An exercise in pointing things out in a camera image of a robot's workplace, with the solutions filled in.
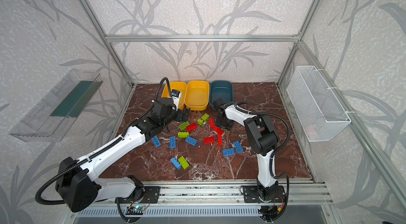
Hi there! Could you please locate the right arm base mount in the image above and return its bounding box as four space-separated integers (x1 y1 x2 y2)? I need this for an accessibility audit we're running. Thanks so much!
241 184 286 204

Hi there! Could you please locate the blue brick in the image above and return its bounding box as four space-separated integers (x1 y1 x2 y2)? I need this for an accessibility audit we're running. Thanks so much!
151 136 161 148
185 136 197 146
223 148 235 157
170 157 182 170
233 141 244 153
169 136 176 149

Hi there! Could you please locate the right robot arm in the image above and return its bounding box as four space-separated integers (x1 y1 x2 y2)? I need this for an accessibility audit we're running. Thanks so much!
214 99 291 199

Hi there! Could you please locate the yellow bin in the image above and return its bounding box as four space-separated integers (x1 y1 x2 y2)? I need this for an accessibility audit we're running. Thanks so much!
161 81 188 110
185 80 209 111

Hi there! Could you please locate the red brick diagonal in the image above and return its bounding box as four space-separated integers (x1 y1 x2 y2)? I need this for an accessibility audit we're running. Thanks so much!
213 126 224 135

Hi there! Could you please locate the left yellow bin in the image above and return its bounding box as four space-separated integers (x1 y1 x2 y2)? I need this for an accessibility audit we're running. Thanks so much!
161 81 188 110

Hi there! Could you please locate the clear acrylic shelf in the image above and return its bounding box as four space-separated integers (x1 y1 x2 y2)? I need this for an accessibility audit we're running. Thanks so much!
10 69 103 142

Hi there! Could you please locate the blue brick bottom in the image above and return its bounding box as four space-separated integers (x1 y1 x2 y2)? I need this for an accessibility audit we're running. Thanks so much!
170 157 182 170

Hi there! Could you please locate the white wire basket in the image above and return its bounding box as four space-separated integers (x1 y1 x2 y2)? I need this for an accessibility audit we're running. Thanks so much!
287 65 352 142

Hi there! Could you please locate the red brick top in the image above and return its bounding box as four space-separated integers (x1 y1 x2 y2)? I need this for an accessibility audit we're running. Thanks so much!
209 118 215 129

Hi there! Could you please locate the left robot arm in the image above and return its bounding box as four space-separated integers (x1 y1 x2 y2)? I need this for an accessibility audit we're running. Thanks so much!
35 97 190 212

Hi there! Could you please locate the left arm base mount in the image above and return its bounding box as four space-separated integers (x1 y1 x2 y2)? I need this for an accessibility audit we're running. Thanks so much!
115 186 161 204

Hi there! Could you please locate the middle yellow bin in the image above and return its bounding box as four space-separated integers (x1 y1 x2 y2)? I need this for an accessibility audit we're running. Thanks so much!
185 80 209 111

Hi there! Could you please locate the red brick vertical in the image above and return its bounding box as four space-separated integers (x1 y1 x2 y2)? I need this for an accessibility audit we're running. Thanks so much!
217 135 223 146

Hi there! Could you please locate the green brick bottom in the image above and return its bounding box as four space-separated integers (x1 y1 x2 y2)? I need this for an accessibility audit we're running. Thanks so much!
178 156 189 170

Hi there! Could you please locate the teal bin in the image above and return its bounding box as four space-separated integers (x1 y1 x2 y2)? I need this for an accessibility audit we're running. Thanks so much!
209 80 234 108

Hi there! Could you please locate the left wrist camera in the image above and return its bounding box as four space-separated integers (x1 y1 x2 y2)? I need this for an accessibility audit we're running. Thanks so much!
171 89 182 109

